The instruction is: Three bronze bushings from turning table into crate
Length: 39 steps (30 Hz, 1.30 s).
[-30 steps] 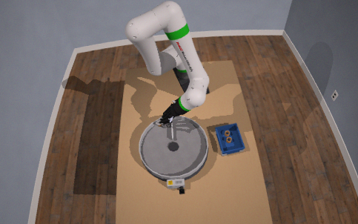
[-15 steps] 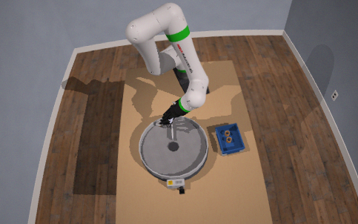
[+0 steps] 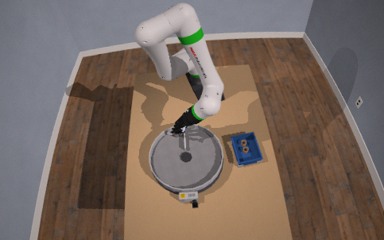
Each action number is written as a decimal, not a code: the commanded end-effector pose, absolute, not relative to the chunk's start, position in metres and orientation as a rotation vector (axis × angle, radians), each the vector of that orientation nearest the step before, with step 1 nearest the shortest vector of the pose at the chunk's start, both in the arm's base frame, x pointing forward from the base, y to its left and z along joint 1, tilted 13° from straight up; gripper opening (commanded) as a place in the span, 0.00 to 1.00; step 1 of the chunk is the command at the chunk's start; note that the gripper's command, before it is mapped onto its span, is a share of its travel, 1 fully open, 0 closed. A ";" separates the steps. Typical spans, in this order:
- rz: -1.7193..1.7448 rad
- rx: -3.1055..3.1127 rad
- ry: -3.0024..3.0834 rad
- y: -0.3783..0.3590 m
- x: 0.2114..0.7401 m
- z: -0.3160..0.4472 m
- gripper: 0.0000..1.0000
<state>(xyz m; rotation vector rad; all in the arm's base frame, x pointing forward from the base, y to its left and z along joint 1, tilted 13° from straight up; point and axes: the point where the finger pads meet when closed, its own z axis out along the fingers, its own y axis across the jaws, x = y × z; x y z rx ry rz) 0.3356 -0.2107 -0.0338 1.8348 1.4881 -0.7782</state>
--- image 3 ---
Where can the grey round turntable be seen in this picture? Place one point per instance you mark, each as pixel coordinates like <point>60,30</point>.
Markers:
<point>187,164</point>

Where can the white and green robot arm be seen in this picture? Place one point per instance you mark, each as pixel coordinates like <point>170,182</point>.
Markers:
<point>182,20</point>

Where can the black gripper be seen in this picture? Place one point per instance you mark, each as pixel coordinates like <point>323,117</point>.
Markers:
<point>180,125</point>

